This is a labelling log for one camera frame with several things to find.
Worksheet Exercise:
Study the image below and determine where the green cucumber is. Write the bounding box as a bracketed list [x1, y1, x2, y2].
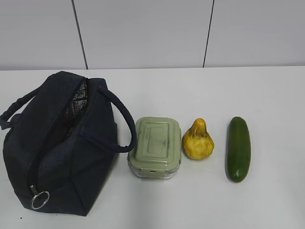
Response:
[226, 116, 251, 183]

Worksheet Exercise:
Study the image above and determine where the silver zipper pull ring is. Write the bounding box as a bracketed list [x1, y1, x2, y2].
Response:
[29, 185, 50, 210]

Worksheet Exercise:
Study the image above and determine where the green lidded glass food container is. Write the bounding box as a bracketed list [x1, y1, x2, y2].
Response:
[127, 117, 182, 179]

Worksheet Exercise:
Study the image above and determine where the yellow pear-shaped gourd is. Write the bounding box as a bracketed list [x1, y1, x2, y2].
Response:
[183, 118, 215, 160]

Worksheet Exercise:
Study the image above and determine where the dark navy fabric lunch bag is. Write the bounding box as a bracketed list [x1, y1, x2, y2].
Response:
[0, 71, 137, 216]

